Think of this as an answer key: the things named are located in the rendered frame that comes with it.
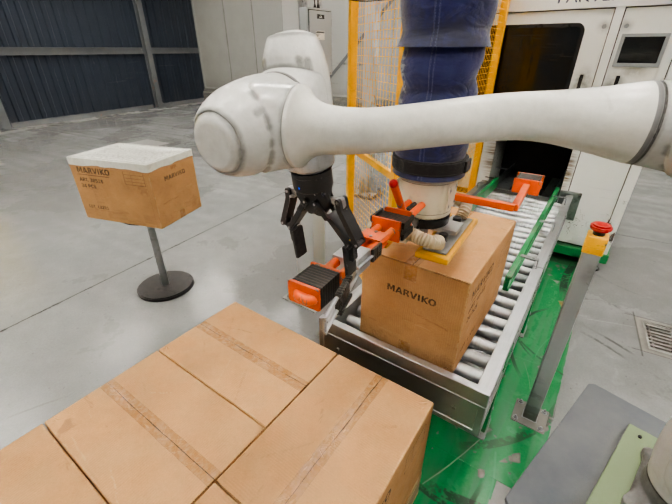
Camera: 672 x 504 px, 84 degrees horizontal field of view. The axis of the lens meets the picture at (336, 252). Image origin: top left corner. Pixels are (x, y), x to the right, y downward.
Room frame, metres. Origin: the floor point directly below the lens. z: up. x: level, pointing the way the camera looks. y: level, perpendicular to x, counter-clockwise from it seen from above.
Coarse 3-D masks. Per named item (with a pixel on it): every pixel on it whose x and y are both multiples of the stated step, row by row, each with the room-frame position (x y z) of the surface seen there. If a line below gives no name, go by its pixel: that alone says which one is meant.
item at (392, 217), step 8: (392, 208) 0.95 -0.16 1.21; (376, 216) 0.89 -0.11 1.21; (384, 216) 0.92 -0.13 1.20; (392, 216) 0.92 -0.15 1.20; (400, 216) 0.92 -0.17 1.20; (408, 216) 0.92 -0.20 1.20; (384, 224) 0.88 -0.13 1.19; (392, 224) 0.87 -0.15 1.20; (400, 224) 0.86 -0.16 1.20; (408, 224) 0.88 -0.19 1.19; (400, 232) 0.86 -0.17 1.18; (408, 232) 0.89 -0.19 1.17; (392, 240) 0.87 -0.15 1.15
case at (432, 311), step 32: (480, 224) 1.42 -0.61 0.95; (512, 224) 1.42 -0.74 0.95; (384, 256) 1.15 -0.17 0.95; (480, 256) 1.14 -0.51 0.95; (384, 288) 1.14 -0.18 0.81; (416, 288) 1.07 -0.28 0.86; (448, 288) 1.01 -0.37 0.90; (480, 288) 1.10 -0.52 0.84; (384, 320) 1.14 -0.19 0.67; (416, 320) 1.06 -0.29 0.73; (448, 320) 1.00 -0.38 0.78; (480, 320) 1.22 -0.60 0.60; (416, 352) 1.05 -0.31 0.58; (448, 352) 0.99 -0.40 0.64
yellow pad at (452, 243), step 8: (456, 216) 1.14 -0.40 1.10; (464, 224) 1.13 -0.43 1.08; (472, 224) 1.14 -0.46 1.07; (440, 232) 1.02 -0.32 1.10; (464, 232) 1.08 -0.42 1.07; (448, 240) 1.02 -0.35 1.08; (456, 240) 1.02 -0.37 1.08; (464, 240) 1.05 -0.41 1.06; (424, 248) 0.97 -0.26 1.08; (448, 248) 0.97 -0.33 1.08; (456, 248) 0.98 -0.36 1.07; (416, 256) 0.95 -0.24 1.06; (424, 256) 0.94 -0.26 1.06; (432, 256) 0.93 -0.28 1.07; (440, 256) 0.93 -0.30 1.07; (448, 256) 0.93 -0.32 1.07
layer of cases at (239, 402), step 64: (256, 320) 1.29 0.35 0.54; (128, 384) 0.93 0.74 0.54; (192, 384) 0.93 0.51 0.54; (256, 384) 0.93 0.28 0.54; (320, 384) 0.93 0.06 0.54; (384, 384) 0.93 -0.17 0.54; (64, 448) 0.70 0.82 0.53; (128, 448) 0.69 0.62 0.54; (192, 448) 0.69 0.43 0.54; (256, 448) 0.69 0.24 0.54; (320, 448) 0.69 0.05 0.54; (384, 448) 0.69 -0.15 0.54
